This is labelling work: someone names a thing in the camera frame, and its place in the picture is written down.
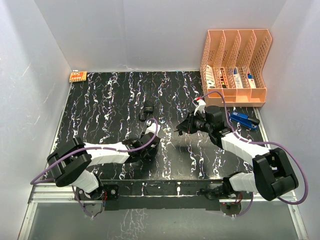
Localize orange small card box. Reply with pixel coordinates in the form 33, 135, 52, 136
69, 71, 87, 83

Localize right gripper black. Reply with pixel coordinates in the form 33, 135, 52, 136
177, 110, 213, 134

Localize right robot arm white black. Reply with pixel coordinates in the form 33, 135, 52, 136
176, 105, 299, 201

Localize blue red box in organizer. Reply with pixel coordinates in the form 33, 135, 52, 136
247, 73, 257, 89

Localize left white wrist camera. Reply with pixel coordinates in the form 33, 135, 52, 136
145, 118, 161, 136

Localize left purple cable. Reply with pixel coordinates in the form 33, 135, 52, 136
29, 117, 159, 221

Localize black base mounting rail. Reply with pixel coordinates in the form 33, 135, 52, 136
74, 178, 253, 212

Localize blue stapler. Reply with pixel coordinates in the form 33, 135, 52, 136
229, 111, 260, 130

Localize dark marker in organizer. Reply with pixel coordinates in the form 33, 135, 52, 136
219, 67, 227, 89

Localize white blue box in organizer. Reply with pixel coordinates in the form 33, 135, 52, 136
231, 67, 243, 89

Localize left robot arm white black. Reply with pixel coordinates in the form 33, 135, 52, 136
47, 132, 161, 200

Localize pink plastic file organizer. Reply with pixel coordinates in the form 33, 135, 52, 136
200, 29, 272, 107

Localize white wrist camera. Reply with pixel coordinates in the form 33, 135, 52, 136
193, 97, 206, 116
145, 118, 161, 136

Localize black padlock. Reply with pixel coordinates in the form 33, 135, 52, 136
138, 100, 154, 122

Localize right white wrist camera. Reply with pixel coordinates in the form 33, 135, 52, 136
193, 97, 206, 116

